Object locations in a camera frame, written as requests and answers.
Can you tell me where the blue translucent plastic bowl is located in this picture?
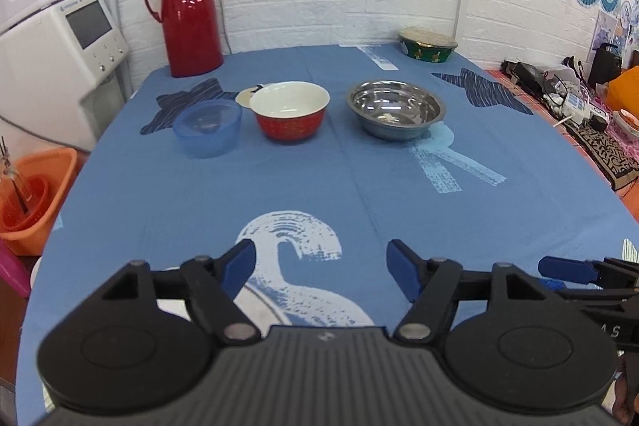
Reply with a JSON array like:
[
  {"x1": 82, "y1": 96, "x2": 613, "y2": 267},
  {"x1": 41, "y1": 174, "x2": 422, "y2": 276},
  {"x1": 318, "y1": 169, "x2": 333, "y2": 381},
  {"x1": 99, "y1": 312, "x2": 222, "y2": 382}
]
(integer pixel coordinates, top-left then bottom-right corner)
[{"x1": 172, "y1": 99, "x2": 242, "y2": 159}]

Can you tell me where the stainless steel bowl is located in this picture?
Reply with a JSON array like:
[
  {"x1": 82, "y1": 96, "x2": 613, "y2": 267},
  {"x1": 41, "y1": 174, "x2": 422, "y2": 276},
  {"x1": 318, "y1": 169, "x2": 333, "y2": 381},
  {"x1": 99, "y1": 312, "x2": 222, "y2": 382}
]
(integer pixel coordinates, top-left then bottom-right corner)
[{"x1": 347, "y1": 79, "x2": 446, "y2": 142}]

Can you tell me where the red ceramic bowl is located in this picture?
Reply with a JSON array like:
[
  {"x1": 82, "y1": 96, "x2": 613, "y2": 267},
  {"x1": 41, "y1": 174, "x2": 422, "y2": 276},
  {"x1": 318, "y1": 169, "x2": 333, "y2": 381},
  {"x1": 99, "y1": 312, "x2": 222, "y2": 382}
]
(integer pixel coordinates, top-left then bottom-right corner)
[{"x1": 249, "y1": 81, "x2": 330, "y2": 142}]

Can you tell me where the white ceramic plate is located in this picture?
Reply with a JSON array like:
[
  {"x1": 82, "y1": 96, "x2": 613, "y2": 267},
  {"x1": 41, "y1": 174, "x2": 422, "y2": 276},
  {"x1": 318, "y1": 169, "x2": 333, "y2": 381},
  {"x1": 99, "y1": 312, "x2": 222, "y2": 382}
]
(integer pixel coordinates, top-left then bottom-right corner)
[{"x1": 157, "y1": 283, "x2": 292, "y2": 334}]

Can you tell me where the person's right hand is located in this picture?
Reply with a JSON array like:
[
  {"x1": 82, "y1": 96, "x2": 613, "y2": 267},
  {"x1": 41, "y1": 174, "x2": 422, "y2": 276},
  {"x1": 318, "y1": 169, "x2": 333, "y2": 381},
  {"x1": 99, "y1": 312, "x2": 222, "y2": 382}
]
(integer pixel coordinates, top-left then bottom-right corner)
[{"x1": 612, "y1": 353, "x2": 638, "y2": 425}]

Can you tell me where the black patterned mat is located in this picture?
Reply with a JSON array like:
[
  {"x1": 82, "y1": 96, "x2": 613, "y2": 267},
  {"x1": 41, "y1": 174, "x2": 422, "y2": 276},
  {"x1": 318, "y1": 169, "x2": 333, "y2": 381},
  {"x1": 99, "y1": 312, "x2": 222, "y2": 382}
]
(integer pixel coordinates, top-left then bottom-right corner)
[{"x1": 568, "y1": 127, "x2": 638, "y2": 191}]

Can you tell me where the blue printed tablecloth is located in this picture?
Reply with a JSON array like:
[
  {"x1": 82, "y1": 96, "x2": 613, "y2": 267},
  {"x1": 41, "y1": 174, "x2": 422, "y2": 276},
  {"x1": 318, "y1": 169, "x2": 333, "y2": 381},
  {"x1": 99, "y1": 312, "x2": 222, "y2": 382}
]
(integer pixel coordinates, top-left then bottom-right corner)
[{"x1": 16, "y1": 44, "x2": 638, "y2": 425}]

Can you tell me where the white power strip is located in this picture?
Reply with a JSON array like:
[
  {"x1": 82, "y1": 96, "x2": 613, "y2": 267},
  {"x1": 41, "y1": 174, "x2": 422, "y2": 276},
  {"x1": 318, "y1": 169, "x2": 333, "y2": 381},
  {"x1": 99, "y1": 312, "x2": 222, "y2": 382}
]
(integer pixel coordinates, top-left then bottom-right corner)
[{"x1": 548, "y1": 92, "x2": 595, "y2": 127}]

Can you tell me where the orange plastic bag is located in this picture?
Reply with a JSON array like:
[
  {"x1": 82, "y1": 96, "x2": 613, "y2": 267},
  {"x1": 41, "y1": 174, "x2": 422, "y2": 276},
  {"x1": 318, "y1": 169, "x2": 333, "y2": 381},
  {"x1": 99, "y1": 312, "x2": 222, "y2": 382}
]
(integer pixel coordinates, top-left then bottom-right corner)
[{"x1": 604, "y1": 66, "x2": 639, "y2": 118}]

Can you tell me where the black box on side table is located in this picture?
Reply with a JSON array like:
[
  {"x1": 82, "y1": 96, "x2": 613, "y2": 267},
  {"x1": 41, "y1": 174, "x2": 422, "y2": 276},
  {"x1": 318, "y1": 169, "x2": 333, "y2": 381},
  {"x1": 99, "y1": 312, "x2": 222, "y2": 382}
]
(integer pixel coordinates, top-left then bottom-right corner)
[{"x1": 500, "y1": 61, "x2": 556, "y2": 98}]

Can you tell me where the black kettle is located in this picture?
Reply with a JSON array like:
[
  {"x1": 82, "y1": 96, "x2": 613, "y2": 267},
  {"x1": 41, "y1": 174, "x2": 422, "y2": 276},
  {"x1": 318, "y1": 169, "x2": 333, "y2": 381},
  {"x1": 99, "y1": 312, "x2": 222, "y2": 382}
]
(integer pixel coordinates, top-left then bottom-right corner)
[{"x1": 587, "y1": 42, "x2": 622, "y2": 89}]

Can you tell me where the orange plastic basin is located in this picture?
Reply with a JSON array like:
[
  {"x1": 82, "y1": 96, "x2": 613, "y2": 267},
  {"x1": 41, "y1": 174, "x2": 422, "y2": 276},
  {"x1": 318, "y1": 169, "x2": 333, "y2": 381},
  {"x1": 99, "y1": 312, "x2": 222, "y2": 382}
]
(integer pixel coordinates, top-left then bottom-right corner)
[{"x1": 1, "y1": 148, "x2": 79, "y2": 256}]

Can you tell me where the green patterned bowl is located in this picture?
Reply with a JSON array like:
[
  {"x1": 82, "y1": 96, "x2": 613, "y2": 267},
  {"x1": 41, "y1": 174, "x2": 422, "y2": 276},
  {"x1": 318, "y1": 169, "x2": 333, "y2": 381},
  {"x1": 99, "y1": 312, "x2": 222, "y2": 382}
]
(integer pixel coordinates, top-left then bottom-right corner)
[{"x1": 399, "y1": 27, "x2": 458, "y2": 63}]

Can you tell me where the white water dispenser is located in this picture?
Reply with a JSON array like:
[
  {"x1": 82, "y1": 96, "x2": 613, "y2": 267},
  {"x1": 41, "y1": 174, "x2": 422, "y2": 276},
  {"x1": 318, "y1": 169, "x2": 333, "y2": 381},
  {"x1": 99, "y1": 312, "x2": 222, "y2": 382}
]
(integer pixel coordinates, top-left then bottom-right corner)
[{"x1": 1, "y1": 0, "x2": 131, "y2": 157}]

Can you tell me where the red thermos jug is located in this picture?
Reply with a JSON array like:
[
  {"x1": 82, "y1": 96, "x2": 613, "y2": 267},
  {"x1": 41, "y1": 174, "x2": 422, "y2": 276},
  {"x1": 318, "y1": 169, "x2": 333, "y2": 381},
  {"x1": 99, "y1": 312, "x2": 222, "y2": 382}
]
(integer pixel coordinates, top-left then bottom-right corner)
[{"x1": 144, "y1": 0, "x2": 223, "y2": 78}]

